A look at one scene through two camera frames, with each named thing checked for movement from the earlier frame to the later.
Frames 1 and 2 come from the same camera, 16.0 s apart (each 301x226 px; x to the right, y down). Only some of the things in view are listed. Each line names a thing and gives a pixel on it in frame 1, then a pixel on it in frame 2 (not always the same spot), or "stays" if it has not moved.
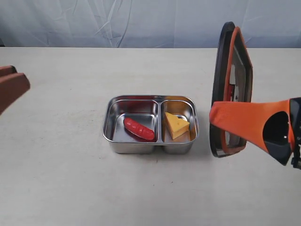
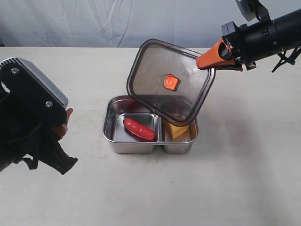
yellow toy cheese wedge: (177, 126) stays
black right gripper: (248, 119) → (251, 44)
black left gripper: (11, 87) → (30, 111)
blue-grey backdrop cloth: (150, 24) stays
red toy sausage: (138, 129) stays
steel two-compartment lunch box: (147, 124) stays
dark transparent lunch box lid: (225, 141) → (167, 80)
